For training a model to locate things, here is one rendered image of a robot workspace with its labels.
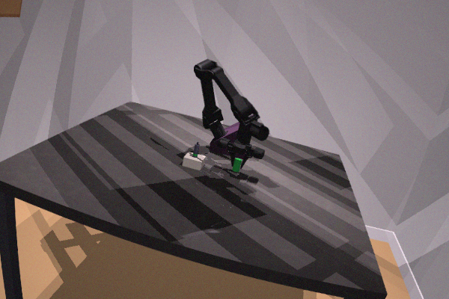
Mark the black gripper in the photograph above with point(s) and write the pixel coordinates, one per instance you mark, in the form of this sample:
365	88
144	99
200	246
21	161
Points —
257	152

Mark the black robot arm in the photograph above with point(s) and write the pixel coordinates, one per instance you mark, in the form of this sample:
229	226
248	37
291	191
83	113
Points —
207	71

